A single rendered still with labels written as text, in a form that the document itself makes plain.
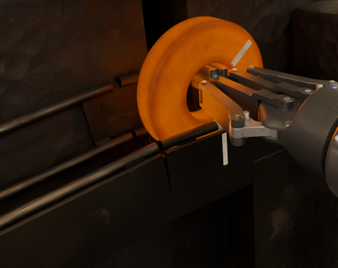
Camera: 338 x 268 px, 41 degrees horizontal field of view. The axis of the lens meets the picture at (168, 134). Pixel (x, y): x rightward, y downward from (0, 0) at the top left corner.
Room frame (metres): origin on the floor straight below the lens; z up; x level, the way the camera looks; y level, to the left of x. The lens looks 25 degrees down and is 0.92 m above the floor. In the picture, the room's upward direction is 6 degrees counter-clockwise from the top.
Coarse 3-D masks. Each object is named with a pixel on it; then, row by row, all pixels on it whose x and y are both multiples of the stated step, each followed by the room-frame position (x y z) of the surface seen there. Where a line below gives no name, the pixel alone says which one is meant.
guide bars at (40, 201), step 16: (192, 128) 0.46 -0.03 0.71; (208, 128) 0.46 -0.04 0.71; (160, 144) 0.43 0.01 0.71; (176, 144) 0.44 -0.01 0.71; (128, 160) 0.41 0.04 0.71; (144, 160) 0.42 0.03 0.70; (96, 176) 0.39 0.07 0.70; (48, 192) 0.37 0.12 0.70; (64, 192) 0.37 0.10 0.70; (16, 208) 0.36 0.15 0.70; (32, 208) 0.36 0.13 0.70; (0, 224) 0.34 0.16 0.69
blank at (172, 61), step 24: (192, 24) 0.47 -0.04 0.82; (216, 24) 0.48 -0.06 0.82; (168, 48) 0.45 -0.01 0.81; (192, 48) 0.46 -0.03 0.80; (216, 48) 0.48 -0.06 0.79; (240, 48) 0.49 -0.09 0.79; (144, 72) 0.46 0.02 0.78; (168, 72) 0.45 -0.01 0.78; (192, 72) 0.46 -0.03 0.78; (144, 96) 0.45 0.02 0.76; (168, 96) 0.45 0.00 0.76; (144, 120) 0.46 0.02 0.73; (168, 120) 0.45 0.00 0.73; (192, 120) 0.46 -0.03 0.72
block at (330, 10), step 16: (336, 0) 0.65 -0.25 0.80; (304, 16) 0.61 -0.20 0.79; (320, 16) 0.59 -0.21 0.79; (336, 16) 0.57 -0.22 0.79; (304, 32) 0.61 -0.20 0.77; (320, 32) 0.59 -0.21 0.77; (336, 32) 0.57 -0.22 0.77; (304, 48) 0.61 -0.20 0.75; (320, 48) 0.59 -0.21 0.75; (336, 48) 0.57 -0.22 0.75; (304, 64) 0.61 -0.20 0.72; (320, 64) 0.59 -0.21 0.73; (336, 64) 0.57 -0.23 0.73; (336, 80) 0.56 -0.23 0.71
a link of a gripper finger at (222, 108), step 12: (204, 84) 0.43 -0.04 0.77; (204, 96) 0.42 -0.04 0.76; (216, 96) 0.40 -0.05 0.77; (204, 108) 0.42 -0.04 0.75; (216, 108) 0.39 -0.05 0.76; (228, 108) 0.37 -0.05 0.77; (240, 108) 0.37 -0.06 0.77; (216, 120) 0.39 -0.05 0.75; (228, 120) 0.37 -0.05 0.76; (240, 120) 0.34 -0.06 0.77; (228, 132) 0.37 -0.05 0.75; (240, 144) 0.34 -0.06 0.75
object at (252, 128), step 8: (248, 112) 0.36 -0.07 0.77; (248, 120) 0.36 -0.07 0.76; (232, 128) 0.35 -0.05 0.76; (240, 128) 0.34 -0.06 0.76; (248, 128) 0.34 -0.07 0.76; (256, 128) 0.34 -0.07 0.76; (264, 128) 0.34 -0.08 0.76; (232, 136) 0.35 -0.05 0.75; (240, 136) 0.34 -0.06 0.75; (248, 136) 0.34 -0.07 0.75; (256, 136) 0.34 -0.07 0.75; (272, 136) 0.34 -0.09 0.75
